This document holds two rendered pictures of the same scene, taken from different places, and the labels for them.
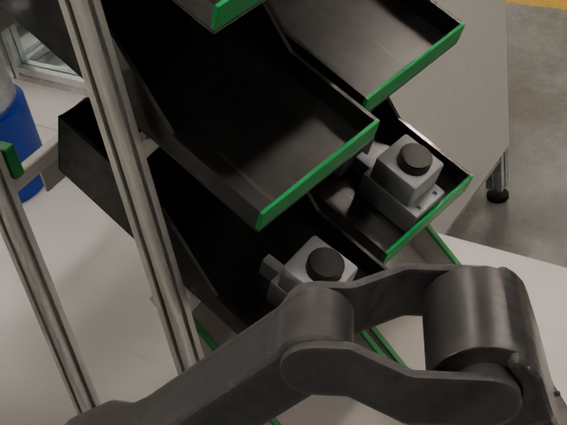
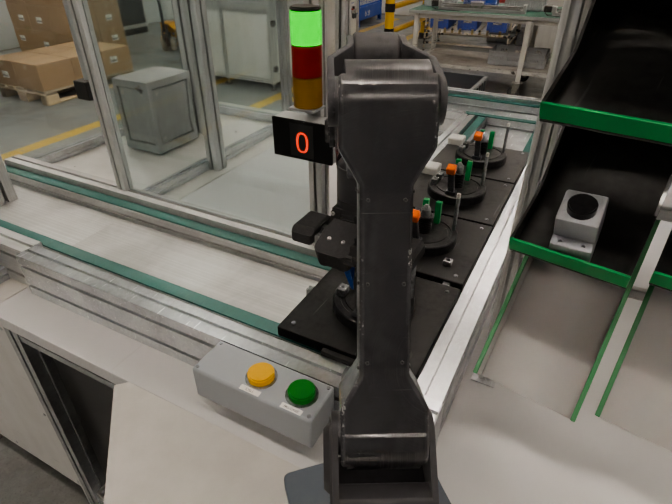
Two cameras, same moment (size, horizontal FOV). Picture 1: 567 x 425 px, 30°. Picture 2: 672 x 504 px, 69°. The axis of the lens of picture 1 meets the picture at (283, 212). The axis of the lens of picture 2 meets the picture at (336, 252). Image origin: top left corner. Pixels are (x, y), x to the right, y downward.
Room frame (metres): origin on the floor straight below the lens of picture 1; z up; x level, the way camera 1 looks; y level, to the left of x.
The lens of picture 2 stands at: (0.27, -0.43, 1.51)
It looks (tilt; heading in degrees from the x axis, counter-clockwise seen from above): 33 degrees down; 78
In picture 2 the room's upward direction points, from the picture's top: straight up
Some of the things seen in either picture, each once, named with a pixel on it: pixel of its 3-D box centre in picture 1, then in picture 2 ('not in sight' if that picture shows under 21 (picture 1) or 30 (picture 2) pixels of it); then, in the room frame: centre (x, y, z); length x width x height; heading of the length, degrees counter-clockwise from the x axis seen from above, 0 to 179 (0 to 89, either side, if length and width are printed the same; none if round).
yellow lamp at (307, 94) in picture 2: not in sight; (307, 91); (0.40, 0.41, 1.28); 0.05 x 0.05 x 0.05
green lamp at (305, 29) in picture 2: not in sight; (305, 27); (0.40, 0.41, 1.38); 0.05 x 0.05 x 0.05
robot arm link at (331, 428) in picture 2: not in sight; (378, 459); (0.35, -0.20, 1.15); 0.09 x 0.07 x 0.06; 170
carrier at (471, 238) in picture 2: not in sight; (424, 220); (0.63, 0.40, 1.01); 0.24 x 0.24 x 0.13; 50
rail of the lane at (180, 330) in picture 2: not in sight; (195, 333); (0.16, 0.26, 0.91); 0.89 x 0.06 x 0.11; 140
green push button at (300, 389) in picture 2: not in sight; (301, 393); (0.32, 0.04, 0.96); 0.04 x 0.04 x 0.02
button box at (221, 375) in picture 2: not in sight; (263, 390); (0.27, 0.09, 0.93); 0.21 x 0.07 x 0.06; 140
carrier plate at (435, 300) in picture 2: not in sight; (373, 310); (0.47, 0.20, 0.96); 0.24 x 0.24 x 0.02; 50
